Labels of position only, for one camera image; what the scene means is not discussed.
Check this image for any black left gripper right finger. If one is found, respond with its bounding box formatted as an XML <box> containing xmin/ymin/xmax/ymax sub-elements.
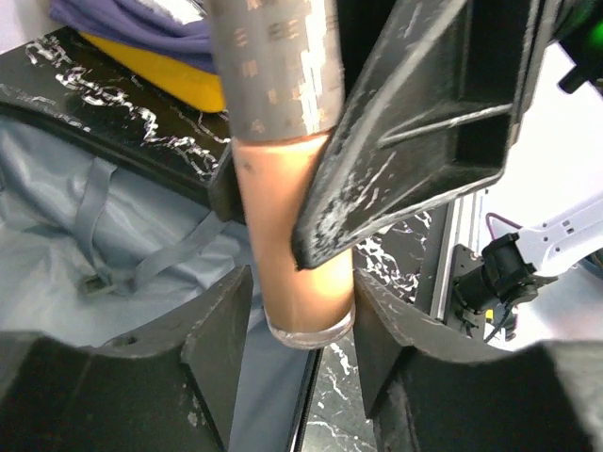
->
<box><xmin>354</xmin><ymin>270</ymin><xmax>602</xmax><ymax>451</ymax></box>

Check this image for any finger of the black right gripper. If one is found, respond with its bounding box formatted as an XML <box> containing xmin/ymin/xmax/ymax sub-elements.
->
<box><xmin>291</xmin><ymin>1</ymin><xmax>532</xmax><ymax>269</ymax></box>
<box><xmin>207</xmin><ymin>143</ymin><xmax>245</xmax><ymax>224</ymax></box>

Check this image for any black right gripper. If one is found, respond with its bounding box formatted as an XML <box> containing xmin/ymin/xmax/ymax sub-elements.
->
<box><xmin>506</xmin><ymin>0</ymin><xmax>603</xmax><ymax>142</ymax></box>

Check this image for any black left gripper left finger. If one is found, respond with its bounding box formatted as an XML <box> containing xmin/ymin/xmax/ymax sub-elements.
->
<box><xmin>1</xmin><ymin>266</ymin><xmax>253</xmax><ymax>451</ymax></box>

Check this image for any orange plastic basket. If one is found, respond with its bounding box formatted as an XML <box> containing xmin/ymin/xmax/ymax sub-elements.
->
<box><xmin>79</xmin><ymin>32</ymin><xmax>225</xmax><ymax>113</ymax></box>

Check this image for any blue fish-print suitcase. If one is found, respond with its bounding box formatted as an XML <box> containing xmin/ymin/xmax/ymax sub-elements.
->
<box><xmin>1</xmin><ymin>118</ymin><xmax>315</xmax><ymax>451</ymax></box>

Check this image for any brown small tube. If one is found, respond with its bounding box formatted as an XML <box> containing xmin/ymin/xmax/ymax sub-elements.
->
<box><xmin>206</xmin><ymin>1</ymin><xmax>355</xmax><ymax>349</ymax></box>

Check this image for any purple garment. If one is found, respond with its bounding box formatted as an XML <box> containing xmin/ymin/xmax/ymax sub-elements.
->
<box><xmin>49</xmin><ymin>0</ymin><xmax>217</xmax><ymax>74</ymax></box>

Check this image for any aluminium frame rail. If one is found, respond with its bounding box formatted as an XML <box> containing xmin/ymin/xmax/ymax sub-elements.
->
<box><xmin>415</xmin><ymin>190</ymin><xmax>486</xmax><ymax>325</ymax></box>

